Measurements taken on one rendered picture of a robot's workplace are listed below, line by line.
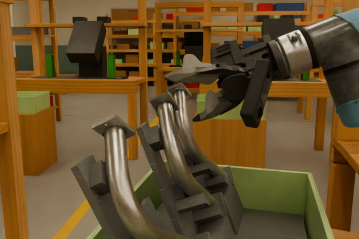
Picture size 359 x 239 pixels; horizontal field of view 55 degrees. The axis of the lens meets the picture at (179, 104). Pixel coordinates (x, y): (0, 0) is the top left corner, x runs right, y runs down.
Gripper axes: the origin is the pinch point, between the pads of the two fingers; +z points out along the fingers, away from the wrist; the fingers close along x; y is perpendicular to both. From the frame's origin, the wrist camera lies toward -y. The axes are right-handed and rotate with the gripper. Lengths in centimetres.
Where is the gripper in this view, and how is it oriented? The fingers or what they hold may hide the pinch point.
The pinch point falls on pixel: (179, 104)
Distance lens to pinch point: 63.9
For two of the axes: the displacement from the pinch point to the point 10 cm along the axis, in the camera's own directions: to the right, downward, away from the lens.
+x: -3.6, -5.3, -7.6
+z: -9.2, 3.3, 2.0
